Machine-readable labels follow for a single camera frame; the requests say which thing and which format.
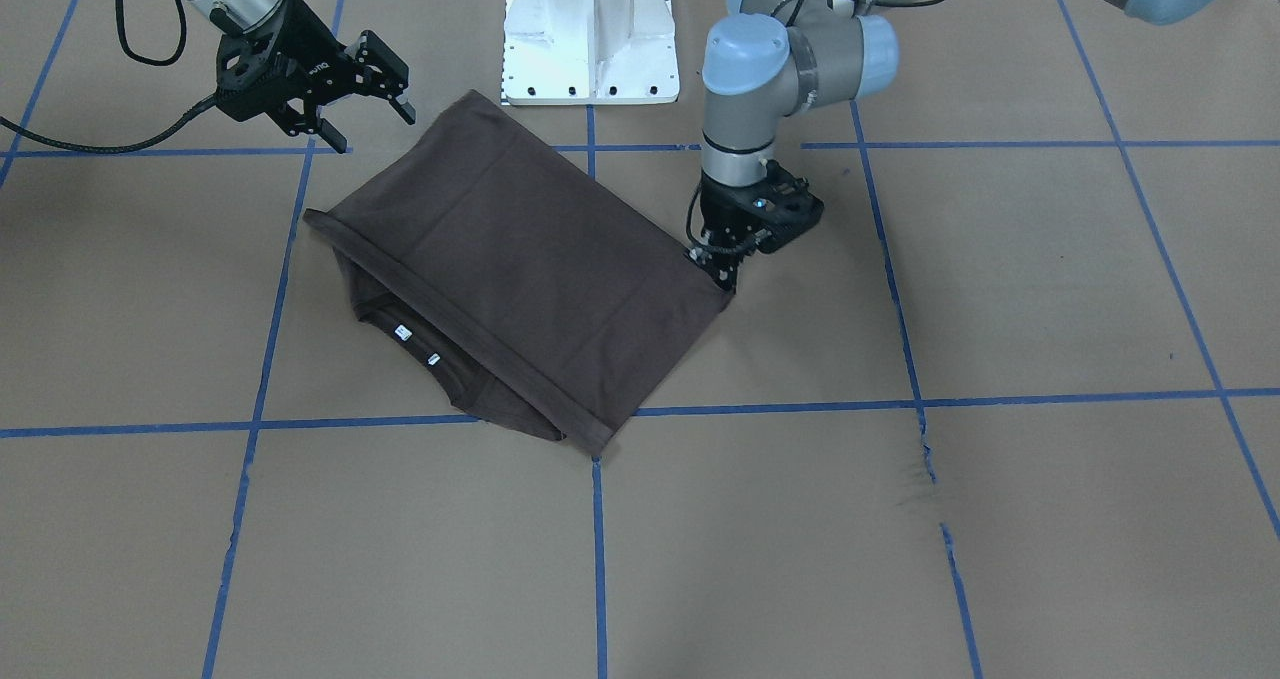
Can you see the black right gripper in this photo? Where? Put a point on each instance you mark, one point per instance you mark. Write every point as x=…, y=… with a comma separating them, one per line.
x=301, y=53

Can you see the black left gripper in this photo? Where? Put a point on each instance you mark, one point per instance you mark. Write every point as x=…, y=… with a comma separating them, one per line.
x=716, y=218

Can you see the dark brown t-shirt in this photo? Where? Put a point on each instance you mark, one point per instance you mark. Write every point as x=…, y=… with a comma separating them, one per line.
x=537, y=299

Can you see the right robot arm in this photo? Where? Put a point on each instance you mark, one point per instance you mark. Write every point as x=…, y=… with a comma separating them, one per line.
x=231, y=17

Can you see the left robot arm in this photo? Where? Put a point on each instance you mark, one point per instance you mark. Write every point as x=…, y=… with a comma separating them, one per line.
x=767, y=60

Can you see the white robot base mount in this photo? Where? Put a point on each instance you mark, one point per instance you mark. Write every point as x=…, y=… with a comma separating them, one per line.
x=589, y=52

